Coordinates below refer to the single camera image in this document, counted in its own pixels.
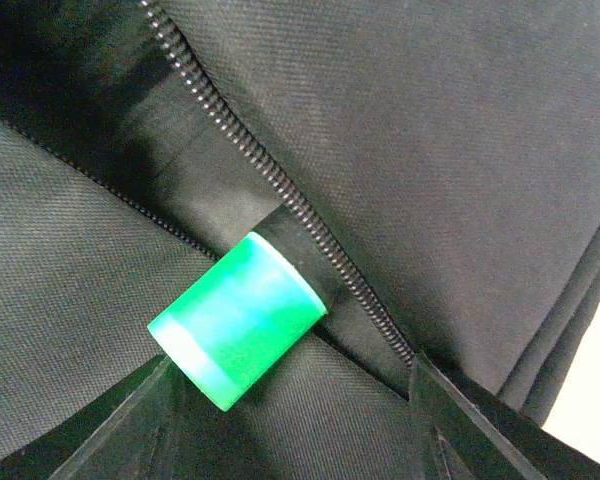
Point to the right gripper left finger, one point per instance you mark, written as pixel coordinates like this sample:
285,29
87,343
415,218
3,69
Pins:
130,432

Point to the black student bag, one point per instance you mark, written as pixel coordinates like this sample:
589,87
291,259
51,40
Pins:
443,155

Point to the green black highlighter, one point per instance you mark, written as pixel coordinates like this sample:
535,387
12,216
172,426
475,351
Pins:
242,315

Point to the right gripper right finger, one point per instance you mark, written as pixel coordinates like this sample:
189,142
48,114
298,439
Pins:
491,440

